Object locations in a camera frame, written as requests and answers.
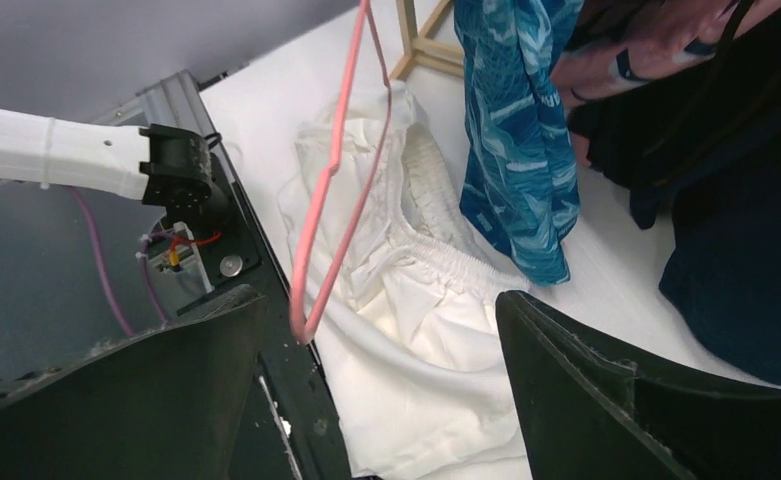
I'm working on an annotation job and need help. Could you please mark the blue shark print shorts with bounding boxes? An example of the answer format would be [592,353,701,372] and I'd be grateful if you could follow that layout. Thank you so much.
[454,0,583,286]

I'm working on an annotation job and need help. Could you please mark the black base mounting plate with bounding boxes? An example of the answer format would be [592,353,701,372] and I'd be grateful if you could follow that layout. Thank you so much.
[138,152,381,480]

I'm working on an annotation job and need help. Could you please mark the pink wire hanger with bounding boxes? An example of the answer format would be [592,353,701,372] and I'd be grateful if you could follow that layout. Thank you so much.
[289,1,393,345]

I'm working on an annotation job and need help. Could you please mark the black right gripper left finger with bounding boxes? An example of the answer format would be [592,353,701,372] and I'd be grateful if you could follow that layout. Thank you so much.
[0,284,269,480]

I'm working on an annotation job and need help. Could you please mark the wooden clothes rack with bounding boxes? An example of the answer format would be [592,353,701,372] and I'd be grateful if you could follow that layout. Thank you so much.
[390,0,464,81]

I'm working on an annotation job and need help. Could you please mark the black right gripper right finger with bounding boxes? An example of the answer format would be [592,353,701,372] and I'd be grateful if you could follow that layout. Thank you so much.
[495,291,781,480]

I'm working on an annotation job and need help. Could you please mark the pink floral shorts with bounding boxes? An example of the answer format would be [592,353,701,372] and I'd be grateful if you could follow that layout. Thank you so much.
[553,1,781,186]

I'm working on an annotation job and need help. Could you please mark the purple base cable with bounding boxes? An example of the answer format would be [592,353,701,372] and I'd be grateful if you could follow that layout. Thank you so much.
[65,185,196,339]

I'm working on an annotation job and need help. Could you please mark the white shorts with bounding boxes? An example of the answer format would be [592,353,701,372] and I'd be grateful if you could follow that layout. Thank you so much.
[306,82,531,479]

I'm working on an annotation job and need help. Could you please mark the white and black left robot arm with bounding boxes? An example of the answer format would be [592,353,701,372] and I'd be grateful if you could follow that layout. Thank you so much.
[0,109,233,232]

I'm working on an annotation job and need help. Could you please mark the navy blue shorts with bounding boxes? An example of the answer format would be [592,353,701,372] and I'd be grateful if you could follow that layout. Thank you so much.
[565,0,781,389]

